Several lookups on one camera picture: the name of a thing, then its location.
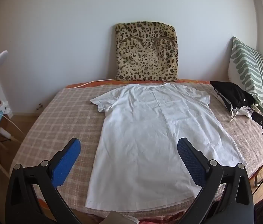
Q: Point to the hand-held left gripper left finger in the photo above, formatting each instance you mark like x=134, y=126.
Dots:
x=66, y=161

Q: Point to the green striped pillow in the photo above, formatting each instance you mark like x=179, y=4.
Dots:
x=248, y=67

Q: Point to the white garment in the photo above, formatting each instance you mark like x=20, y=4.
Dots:
x=243, y=112

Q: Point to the leopard print cushion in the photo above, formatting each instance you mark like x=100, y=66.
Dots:
x=145, y=51

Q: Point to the plaid blanket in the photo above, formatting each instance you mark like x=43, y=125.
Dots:
x=63, y=112

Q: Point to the white t-shirt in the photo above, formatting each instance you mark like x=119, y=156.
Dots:
x=145, y=133

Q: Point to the white clip lamp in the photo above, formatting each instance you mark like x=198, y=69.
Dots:
x=1, y=57

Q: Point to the black garment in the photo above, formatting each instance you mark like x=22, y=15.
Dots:
x=231, y=93

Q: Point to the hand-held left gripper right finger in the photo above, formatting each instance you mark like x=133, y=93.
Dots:
x=189, y=158

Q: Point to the small metal doorstop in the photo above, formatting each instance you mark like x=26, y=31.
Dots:
x=38, y=106

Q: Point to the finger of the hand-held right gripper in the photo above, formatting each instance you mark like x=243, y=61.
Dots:
x=259, y=119

